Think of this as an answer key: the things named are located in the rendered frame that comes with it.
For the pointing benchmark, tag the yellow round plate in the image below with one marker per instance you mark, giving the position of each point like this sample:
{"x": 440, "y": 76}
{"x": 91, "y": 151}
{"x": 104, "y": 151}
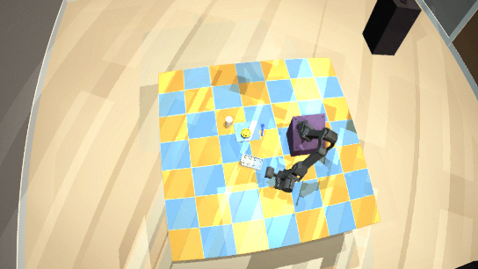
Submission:
{"x": 246, "y": 132}

